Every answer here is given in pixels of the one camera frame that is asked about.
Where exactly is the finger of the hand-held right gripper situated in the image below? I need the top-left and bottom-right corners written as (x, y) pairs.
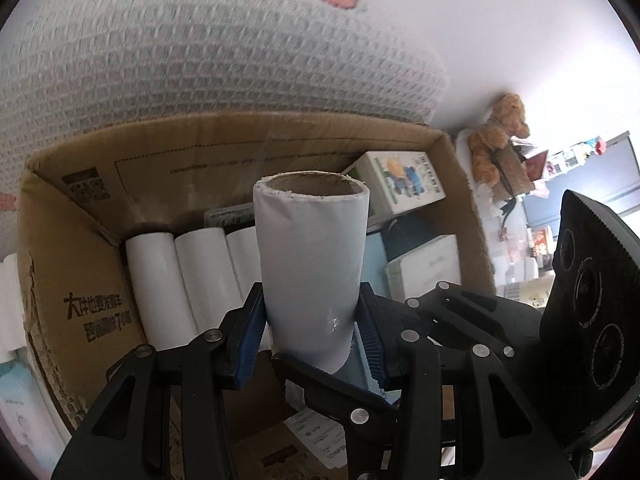
top-left (404, 281), bottom-right (544, 361)
top-left (272, 353), bottom-right (404, 480)

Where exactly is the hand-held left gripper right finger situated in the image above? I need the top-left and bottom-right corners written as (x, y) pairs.
top-left (356, 284), bottom-right (576, 480)

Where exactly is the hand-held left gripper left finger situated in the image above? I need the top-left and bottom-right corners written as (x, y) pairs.
top-left (50, 284), bottom-right (266, 480)

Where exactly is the white cardboard tube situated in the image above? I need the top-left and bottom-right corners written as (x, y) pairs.
top-left (251, 170), bottom-right (372, 377)
top-left (225, 226), bottom-right (265, 306)
top-left (125, 232), bottom-right (200, 352)
top-left (174, 226), bottom-right (247, 333)

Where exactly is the brown cardboard box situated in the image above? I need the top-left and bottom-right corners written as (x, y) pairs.
top-left (17, 112), bottom-right (496, 480)

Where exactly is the light blue wet wipes pack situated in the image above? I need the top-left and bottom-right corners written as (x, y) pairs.
top-left (0, 357), bottom-right (68, 461)

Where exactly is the light blue plastic pack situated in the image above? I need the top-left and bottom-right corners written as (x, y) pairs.
top-left (339, 352), bottom-right (402, 406)

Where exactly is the white box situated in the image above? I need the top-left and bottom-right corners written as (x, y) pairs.
top-left (384, 234), bottom-right (462, 302)

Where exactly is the white storage shelf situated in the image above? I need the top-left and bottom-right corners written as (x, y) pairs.
top-left (492, 225), bottom-right (556, 307)

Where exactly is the light blue box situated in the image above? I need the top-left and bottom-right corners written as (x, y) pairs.
top-left (361, 232), bottom-right (390, 293)

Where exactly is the dark blue pouch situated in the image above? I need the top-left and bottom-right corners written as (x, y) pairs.
top-left (380, 217), bottom-right (438, 263)

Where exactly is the white grey labelled packet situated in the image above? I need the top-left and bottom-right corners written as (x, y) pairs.
top-left (203, 203), bottom-right (257, 229)

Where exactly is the dark blue board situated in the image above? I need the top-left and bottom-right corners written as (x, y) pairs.
top-left (522, 130), bottom-right (640, 231)

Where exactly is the green white cartoon carton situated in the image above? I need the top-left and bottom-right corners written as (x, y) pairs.
top-left (350, 151), bottom-right (446, 222)

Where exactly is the brown bag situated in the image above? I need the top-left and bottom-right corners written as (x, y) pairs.
top-left (492, 145), bottom-right (537, 197)

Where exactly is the brown teddy bear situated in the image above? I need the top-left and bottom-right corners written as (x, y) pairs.
top-left (467, 92), bottom-right (531, 186)

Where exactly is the white printed rolled quilt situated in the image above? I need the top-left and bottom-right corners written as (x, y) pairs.
top-left (0, 0), bottom-right (451, 241)

